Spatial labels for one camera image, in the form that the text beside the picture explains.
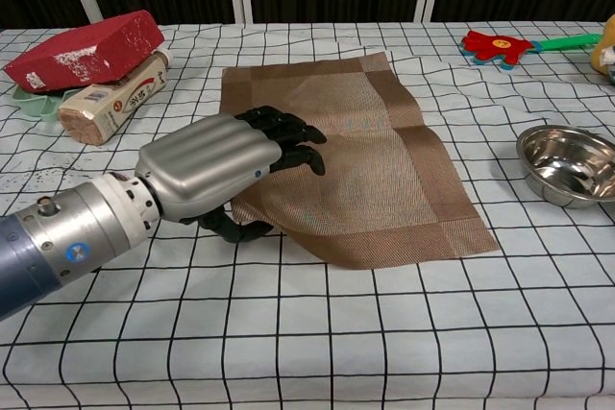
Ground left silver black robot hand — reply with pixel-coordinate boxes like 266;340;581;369
134;105;328;244

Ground brown woven placemat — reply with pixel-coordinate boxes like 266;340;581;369
219;50;500;272

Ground white black checkered tablecloth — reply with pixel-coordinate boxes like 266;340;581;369
0;20;615;410

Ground red hand clapper toy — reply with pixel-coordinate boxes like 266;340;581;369
460;29;604;70

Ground stainless steel bowl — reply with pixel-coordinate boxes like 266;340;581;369
516;124;615;209

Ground beige labelled drink bottle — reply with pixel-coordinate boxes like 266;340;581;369
57;48;173;147

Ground light green plate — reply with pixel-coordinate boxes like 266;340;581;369
12;84;81;127

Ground yellow plush toy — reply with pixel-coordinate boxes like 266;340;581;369
589;13;615;83

